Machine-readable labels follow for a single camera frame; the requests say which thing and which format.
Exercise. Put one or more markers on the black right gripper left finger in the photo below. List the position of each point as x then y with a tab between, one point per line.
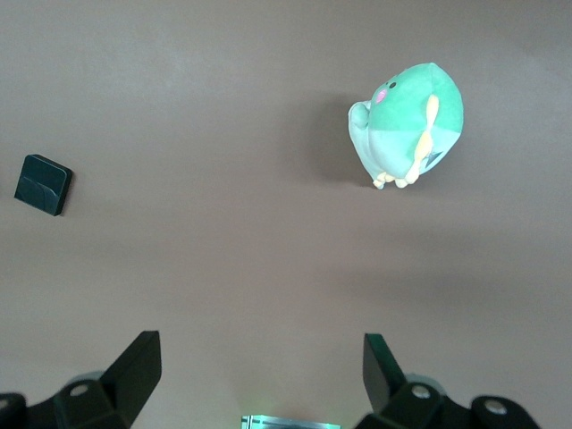
125	384

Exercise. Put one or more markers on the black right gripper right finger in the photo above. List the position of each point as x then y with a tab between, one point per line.
389	393

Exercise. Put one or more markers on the black square phone stand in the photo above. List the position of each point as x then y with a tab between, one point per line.
42	184

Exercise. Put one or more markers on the green dinosaur plush toy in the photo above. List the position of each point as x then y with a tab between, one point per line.
402	120

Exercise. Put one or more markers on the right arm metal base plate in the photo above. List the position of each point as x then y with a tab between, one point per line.
290	423

